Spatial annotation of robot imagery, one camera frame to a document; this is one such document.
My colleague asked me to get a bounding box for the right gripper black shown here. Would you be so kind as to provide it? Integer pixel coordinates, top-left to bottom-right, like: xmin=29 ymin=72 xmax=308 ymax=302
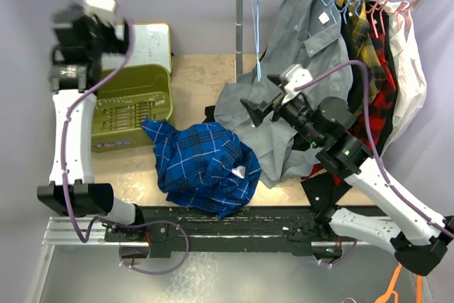
xmin=239 ymin=93 xmax=323 ymax=147

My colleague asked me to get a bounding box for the blue plaid shirt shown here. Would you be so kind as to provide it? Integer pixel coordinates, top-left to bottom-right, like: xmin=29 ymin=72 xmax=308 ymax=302
xmin=140 ymin=118 xmax=261 ymax=218

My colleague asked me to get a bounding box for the light blue hanger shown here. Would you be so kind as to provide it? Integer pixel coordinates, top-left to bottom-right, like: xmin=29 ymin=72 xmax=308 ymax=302
xmin=251 ymin=0 xmax=262 ymax=82

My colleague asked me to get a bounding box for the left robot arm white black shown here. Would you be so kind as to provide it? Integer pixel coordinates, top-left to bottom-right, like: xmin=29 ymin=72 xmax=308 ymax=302
xmin=37 ymin=4 xmax=146 ymax=241

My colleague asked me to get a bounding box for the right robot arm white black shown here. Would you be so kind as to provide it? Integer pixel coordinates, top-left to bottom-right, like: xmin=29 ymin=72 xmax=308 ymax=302
xmin=240 ymin=87 xmax=453 ymax=276

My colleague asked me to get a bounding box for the grey shirt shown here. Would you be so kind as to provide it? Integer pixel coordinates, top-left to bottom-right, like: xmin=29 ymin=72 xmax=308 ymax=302
xmin=214 ymin=0 xmax=349 ymax=188

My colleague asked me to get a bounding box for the yellow black plaid shirt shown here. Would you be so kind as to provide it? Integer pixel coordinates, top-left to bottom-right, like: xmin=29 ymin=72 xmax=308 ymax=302
xmin=335 ymin=0 xmax=387 ymax=102

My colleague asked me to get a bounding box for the red black plaid shirt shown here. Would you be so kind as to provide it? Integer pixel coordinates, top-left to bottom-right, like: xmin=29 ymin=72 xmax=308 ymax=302
xmin=301 ymin=15 xmax=398 ymax=180

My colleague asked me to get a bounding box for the white shirt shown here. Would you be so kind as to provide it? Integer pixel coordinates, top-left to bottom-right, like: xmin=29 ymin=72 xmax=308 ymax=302
xmin=384 ymin=2 xmax=427 ymax=148

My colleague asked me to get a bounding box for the orange hanger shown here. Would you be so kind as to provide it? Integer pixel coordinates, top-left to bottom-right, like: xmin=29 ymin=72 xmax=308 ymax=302
xmin=375 ymin=263 xmax=423 ymax=303

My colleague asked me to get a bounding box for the olive green plastic basket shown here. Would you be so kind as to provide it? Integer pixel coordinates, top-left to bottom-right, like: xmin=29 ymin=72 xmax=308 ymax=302
xmin=92 ymin=65 xmax=173 ymax=153

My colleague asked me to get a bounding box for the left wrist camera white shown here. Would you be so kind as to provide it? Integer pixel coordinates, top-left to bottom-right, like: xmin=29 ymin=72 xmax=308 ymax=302
xmin=82 ymin=0 xmax=116 ymax=26

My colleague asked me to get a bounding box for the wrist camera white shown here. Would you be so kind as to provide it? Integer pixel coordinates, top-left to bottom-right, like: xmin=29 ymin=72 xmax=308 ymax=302
xmin=279 ymin=65 xmax=314 ymax=105
xmin=82 ymin=0 xmax=116 ymax=26

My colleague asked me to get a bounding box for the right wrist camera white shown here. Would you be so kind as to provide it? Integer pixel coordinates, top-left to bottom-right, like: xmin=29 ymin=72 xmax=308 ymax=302
xmin=279 ymin=65 xmax=314 ymax=105

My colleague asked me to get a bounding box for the small whiteboard yellow frame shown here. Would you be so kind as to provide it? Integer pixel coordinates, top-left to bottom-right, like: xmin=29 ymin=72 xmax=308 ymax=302
xmin=113 ymin=22 xmax=173 ymax=80

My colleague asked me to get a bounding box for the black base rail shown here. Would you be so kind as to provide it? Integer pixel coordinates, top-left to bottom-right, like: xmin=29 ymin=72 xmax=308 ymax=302
xmin=105 ymin=206 xmax=349 ymax=262

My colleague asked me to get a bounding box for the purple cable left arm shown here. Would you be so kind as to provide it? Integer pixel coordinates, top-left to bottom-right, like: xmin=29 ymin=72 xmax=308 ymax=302
xmin=60 ymin=0 xmax=191 ymax=276

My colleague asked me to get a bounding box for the aluminium frame rail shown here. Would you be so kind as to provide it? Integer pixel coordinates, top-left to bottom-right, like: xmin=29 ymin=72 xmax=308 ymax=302
xmin=25 ymin=216 xmax=148 ymax=302

